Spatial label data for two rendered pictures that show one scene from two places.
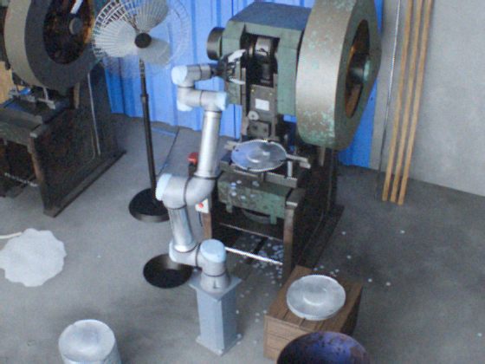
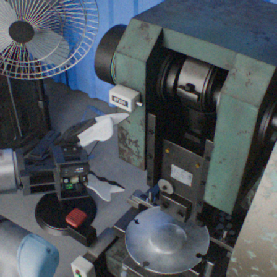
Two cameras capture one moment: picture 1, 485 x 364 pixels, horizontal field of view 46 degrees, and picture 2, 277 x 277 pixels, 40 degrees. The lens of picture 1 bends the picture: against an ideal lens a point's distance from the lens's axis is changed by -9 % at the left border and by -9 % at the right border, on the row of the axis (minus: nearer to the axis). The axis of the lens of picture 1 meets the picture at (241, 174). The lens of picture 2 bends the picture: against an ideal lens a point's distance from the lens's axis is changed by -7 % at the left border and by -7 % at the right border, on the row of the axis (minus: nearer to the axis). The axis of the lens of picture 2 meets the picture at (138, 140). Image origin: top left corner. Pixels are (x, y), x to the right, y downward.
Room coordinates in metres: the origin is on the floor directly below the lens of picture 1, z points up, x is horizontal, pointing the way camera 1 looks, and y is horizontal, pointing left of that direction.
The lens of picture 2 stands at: (2.00, -0.15, 1.92)
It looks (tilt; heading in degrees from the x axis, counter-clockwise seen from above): 42 degrees down; 11
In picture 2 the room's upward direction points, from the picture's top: straight up
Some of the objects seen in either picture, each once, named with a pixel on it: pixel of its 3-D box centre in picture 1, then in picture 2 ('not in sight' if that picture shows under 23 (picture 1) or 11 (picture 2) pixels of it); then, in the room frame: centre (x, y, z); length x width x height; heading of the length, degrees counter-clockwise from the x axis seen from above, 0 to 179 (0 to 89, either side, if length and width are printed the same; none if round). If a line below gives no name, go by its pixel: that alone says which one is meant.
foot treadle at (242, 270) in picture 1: (258, 248); not in sight; (2.76, -0.09, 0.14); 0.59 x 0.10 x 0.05; 155
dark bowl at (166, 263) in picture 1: (168, 274); not in sight; (2.64, 0.45, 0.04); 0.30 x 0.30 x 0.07
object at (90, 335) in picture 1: (86, 341); not in sight; (1.86, 0.78, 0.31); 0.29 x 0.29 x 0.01
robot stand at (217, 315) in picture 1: (217, 311); not in sight; (2.16, 0.14, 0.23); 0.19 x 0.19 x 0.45; 50
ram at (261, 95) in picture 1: (265, 105); (188, 172); (2.84, -0.13, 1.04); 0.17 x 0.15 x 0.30; 155
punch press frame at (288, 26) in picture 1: (277, 124); (208, 182); (3.01, -0.20, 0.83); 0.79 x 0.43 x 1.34; 155
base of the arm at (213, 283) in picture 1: (215, 274); not in sight; (2.16, 0.14, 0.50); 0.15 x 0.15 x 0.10
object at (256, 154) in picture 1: (259, 154); (167, 238); (2.77, -0.09, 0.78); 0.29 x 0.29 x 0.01
